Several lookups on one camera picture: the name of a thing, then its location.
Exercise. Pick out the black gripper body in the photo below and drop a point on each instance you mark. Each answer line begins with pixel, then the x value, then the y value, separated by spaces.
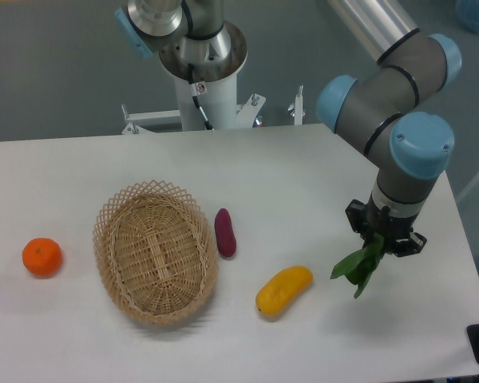
pixel 380 221

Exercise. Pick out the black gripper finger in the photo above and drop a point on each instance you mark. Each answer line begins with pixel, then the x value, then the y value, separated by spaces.
pixel 411 245
pixel 356 214

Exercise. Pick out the green leafy vegetable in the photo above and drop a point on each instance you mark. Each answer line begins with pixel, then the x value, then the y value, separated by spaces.
pixel 359 266

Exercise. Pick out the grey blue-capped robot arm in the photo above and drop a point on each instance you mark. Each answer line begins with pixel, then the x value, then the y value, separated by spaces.
pixel 378 117

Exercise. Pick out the woven wicker basket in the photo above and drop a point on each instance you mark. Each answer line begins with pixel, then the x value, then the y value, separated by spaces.
pixel 155 252

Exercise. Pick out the yellow mango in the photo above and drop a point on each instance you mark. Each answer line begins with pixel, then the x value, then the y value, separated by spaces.
pixel 282 289

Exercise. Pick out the purple sweet potato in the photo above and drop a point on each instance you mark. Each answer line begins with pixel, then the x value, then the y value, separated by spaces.
pixel 225 236

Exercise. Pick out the blue plastic bag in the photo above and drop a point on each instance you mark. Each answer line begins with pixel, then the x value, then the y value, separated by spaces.
pixel 467 12

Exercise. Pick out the orange tangerine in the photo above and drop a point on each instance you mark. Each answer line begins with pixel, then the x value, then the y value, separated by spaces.
pixel 42 257

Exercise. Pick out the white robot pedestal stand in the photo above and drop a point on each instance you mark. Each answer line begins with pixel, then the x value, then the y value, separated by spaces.
pixel 202 105

